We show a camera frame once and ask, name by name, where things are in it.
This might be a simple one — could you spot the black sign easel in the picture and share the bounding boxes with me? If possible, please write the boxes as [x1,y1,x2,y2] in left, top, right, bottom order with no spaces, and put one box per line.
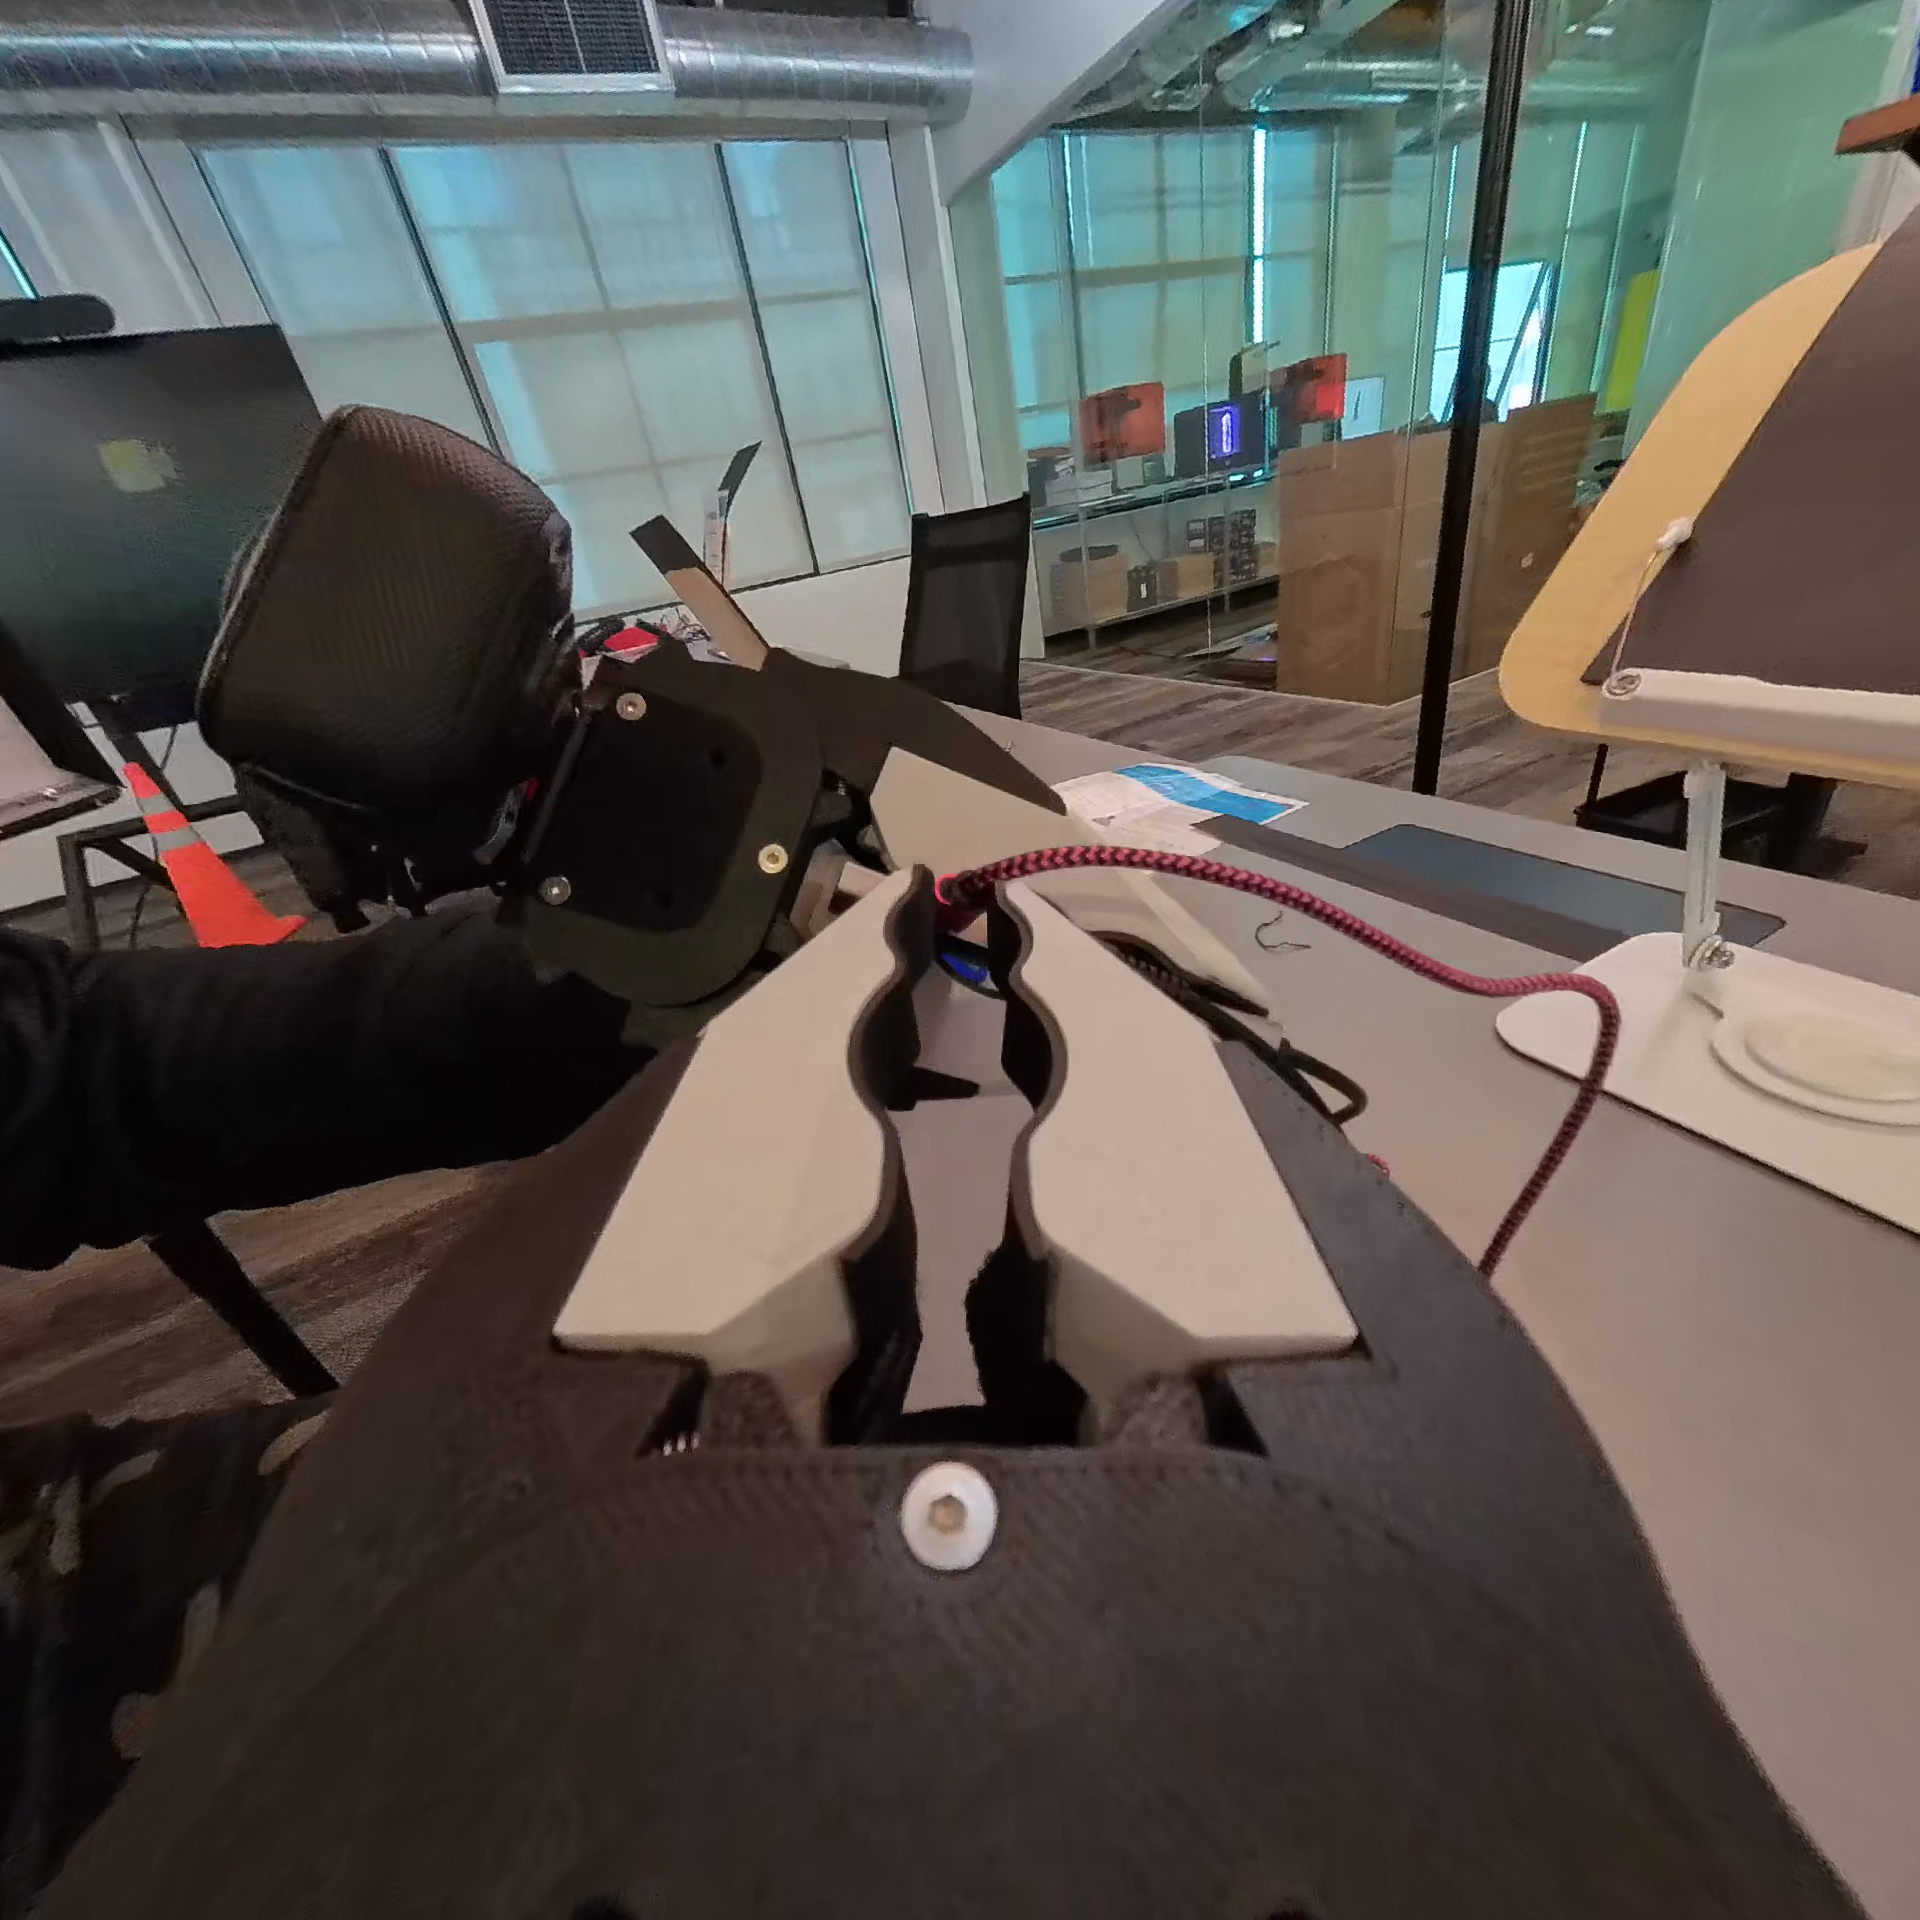
[57,720,341,1400]

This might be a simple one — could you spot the black round-headed light pole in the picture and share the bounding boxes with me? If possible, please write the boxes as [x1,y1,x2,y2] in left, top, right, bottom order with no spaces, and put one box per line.
[1415,0,1541,794]

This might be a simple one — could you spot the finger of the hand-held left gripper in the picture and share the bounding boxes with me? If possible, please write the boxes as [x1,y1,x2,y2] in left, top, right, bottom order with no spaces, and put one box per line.
[865,747,1284,1053]

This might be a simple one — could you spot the large cardboard box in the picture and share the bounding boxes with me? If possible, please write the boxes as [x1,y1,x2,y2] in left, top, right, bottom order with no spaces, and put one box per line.
[1275,391,1597,704]

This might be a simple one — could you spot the white vent grille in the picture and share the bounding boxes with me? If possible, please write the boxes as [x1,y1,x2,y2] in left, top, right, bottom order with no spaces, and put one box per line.
[469,0,679,98]

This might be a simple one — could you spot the black metal cart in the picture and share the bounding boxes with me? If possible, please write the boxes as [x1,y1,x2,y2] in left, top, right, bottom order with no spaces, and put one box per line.
[1574,741,1876,873]

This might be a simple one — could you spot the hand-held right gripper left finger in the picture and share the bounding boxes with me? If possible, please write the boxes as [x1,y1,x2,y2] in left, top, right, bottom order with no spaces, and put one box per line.
[551,865,925,1442]

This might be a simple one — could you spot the camouflage trousers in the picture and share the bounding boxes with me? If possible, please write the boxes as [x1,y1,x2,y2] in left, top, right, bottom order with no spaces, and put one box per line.
[0,1395,332,1920]

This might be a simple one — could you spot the metal storage shelf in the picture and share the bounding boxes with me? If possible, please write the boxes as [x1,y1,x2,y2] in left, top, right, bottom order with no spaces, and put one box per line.
[1028,352,1351,645]

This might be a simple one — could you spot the pink braided usb-c cable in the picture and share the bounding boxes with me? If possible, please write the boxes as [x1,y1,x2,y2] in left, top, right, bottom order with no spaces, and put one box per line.
[935,841,1626,1283]

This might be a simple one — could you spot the black office chair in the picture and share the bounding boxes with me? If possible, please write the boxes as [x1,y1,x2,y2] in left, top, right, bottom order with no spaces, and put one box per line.
[903,495,1037,720]

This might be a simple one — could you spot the black monitor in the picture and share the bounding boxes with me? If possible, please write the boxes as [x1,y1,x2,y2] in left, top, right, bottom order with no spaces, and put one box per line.
[0,323,327,704]

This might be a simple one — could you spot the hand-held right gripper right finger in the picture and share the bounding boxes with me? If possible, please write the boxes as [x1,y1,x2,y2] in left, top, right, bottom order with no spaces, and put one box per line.
[991,883,1361,1433]

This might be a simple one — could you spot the printed paper sheet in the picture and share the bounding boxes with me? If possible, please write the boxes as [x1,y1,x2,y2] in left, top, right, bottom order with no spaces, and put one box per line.
[1053,759,1307,831]

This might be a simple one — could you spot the silver air duct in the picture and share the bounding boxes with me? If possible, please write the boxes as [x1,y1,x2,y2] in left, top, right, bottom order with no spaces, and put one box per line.
[0,0,974,130]

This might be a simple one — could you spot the orange traffic cone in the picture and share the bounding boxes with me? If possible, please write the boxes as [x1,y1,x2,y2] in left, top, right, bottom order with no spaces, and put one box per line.
[121,759,304,949]

